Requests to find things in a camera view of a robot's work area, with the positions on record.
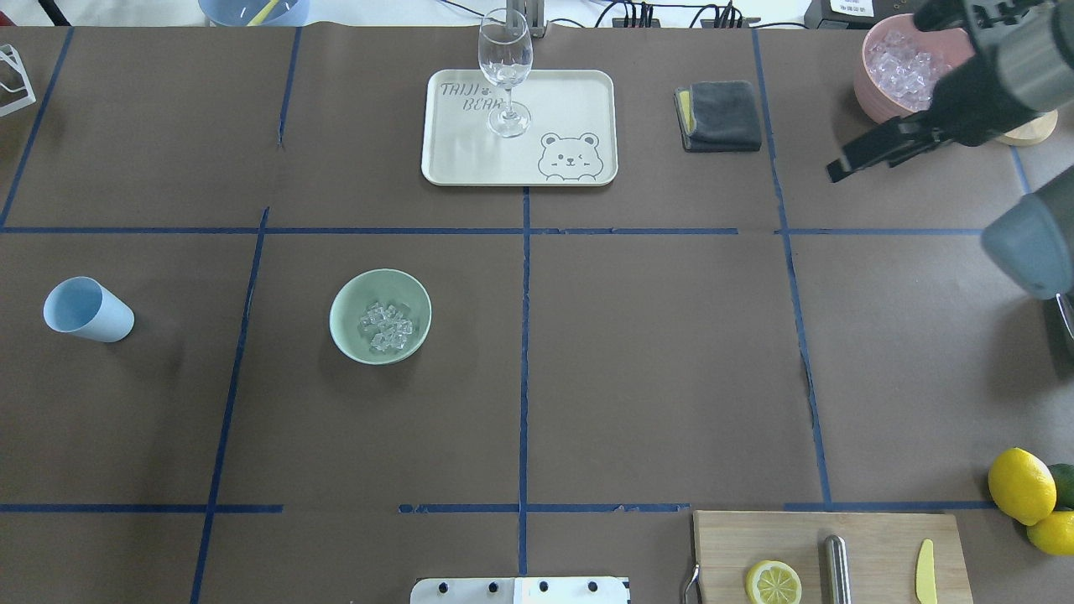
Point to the clear ice cubes poured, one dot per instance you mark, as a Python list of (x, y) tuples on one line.
[(387, 328)]

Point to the lemon half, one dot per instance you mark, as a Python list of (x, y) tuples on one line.
[(773, 581)]

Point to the round wooden stand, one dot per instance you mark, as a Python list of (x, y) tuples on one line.
[(1031, 133)]

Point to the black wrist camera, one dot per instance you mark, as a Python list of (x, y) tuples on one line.
[(970, 16)]

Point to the green bowl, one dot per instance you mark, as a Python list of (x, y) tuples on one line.
[(390, 286)]

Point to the clear ice cubes in pink bowl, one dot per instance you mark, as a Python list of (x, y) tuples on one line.
[(904, 71)]

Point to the blue bowl at edge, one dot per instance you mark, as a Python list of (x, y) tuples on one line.
[(241, 13)]

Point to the small yellow lemon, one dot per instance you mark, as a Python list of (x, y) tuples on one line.
[(1053, 535)]

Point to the steel knife handle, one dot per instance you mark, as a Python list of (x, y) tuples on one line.
[(839, 581)]

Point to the wooden cutting board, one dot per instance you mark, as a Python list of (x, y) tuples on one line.
[(882, 553)]

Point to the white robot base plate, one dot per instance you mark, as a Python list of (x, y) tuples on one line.
[(554, 589)]

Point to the pink bowl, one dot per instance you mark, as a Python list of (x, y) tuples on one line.
[(953, 43)]

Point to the cream bear tray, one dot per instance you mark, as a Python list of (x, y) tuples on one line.
[(572, 140)]

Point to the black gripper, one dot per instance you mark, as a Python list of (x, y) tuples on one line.
[(973, 99)]

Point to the green lime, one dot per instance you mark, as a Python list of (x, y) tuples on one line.
[(1063, 476)]

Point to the yellow plastic knife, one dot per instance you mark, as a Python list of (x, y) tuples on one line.
[(925, 573)]

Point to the white wire rack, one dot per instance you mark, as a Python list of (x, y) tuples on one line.
[(16, 87)]

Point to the clear wine glass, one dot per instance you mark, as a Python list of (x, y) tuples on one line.
[(505, 57)]

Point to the black power strip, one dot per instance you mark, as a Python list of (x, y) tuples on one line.
[(637, 16)]

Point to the grey folded cloth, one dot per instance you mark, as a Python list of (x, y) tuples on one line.
[(718, 116)]

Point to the light blue plastic cup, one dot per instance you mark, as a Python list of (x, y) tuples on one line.
[(84, 308)]

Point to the large yellow lemon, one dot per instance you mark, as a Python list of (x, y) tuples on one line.
[(1022, 486)]

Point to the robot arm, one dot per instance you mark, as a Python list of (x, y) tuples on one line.
[(1021, 68)]

